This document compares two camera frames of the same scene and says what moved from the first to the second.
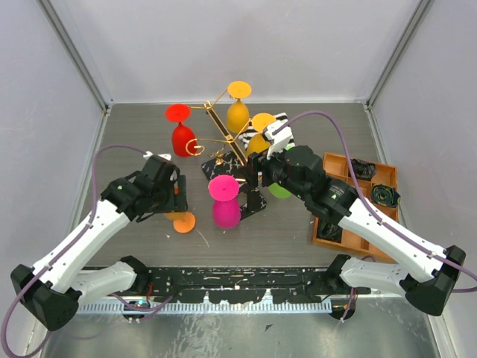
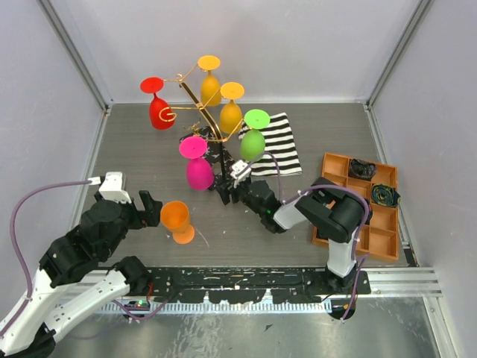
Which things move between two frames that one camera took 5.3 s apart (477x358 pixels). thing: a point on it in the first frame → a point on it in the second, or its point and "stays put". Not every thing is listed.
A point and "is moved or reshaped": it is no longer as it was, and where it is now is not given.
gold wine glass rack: [228, 159] → [168, 114]
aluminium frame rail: [179, 307] stays put
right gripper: [255, 164] → [233, 191]
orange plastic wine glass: [183, 221] is moved or reshaped
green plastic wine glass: [279, 191] → [253, 142]
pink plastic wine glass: [223, 189] → [200, 171]
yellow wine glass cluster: [238, 114] → [209, 86]
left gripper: [178, 202] → [150, 215]
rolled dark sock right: [384, 195] stays put
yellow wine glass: [257, 143] → [230, 115]
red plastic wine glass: [184, 142] → [160, 113]
